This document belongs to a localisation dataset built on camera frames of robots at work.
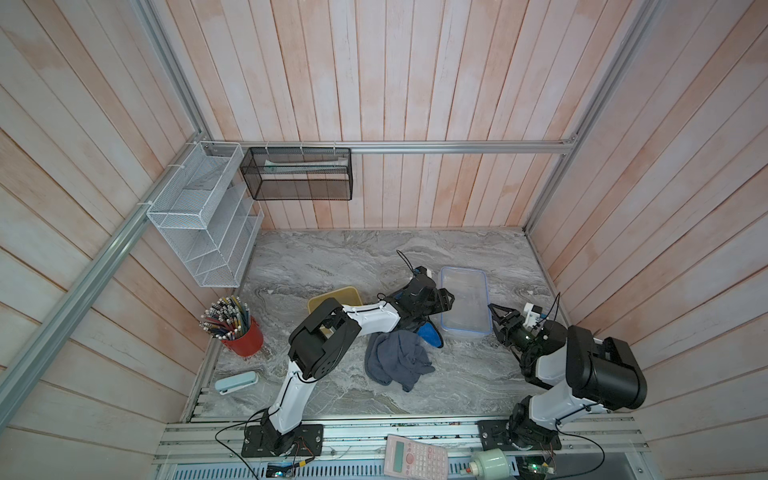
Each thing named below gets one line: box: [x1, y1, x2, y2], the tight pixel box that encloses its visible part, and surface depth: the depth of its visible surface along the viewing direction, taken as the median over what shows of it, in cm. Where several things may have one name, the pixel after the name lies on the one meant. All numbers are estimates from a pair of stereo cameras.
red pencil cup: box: [222, 315, 264, 358], surface depth 90 cm
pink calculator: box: [384, 434, 449, 480], surface depth 71 cm
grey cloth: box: [365, 330, 435, 392], surface depth 84 cm
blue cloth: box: [417, 322, 442, 348], surface depth 90 cm
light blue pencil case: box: [214, 371, 258, 395], surface depth 81 cm
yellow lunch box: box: [308, 286, 363, 314], surface depth 96 cm
